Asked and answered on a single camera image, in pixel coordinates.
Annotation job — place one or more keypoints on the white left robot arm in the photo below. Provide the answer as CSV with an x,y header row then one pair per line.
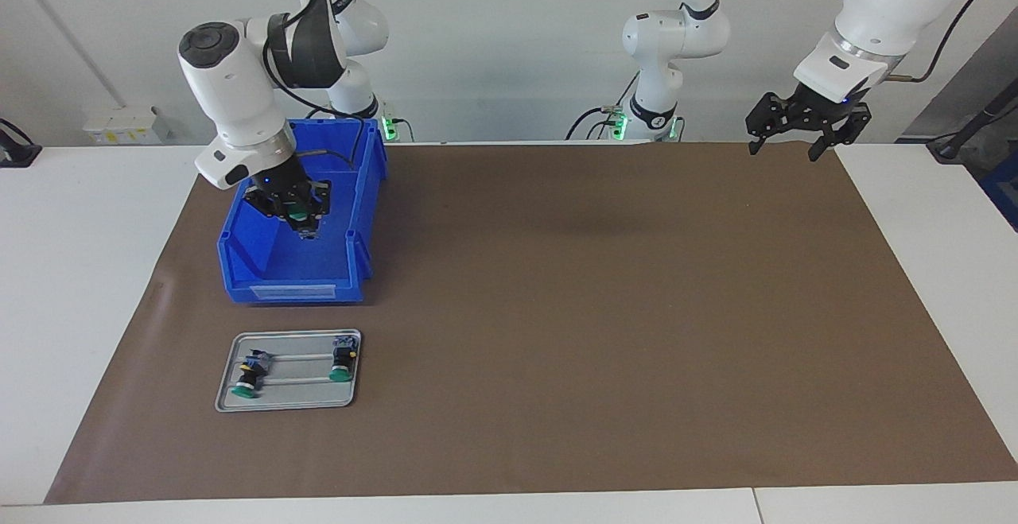
x,y
883,15

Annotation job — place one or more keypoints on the black stand pole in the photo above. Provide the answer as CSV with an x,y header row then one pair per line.
x,y
974,122

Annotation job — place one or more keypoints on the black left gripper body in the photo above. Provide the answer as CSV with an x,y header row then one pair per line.
x,y
827,106

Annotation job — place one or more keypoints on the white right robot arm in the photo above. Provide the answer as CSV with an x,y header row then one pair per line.
x,y
238,87

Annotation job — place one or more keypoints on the brown table mat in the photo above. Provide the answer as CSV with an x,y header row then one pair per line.
x,y
557,389

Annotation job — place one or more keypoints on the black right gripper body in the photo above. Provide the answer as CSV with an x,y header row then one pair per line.
x,y
282,182

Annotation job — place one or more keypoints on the grey metal tray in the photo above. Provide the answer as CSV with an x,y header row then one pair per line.
x,y
302,397

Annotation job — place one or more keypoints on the green push button switch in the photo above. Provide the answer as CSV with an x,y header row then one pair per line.
x,y
248,373
301,214
343,361

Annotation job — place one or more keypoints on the blue metal frame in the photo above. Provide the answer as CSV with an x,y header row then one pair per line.
x,y
1006,190

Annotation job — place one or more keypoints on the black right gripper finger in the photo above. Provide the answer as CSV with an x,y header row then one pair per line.
x,y
262,206
320,199

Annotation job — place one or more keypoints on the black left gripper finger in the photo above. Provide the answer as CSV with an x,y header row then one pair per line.
x,y
767,120
843,133

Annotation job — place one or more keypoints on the black table clamp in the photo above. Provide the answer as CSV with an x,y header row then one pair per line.
x,y
16,154

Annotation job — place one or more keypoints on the blue plastic storage bin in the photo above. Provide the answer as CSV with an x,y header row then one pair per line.
x,y
318,262

